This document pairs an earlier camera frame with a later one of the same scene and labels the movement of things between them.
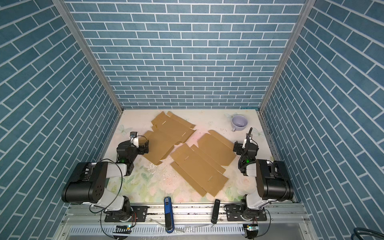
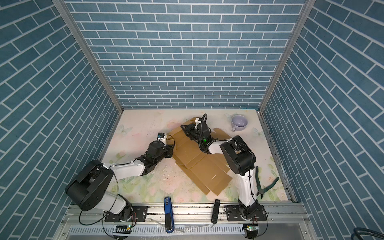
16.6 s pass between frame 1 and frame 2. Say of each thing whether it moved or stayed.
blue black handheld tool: stayed
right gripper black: moved
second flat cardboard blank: stayed
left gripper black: moved
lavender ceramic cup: stayed
